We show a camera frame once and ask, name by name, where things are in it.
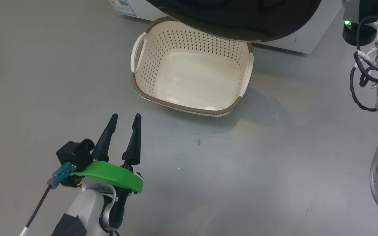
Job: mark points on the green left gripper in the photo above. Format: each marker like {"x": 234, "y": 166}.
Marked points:
{"x": 110, "y": 175}

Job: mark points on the black round glass washer door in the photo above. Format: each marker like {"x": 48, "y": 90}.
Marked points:
{"x": 235, "y": 19}

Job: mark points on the cream perforated laundry basket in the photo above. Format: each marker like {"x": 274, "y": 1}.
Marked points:
{"x": 195, "y": 78}

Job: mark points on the white washing machine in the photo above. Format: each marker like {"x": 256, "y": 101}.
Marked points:
{"x": 307, "y": 36}

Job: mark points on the blue energy label sticker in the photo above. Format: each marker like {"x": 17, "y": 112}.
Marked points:
{"x": 123, "y": 6}

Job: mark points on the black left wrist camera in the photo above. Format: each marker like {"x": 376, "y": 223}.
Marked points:
{"x": 74, "y": 152}

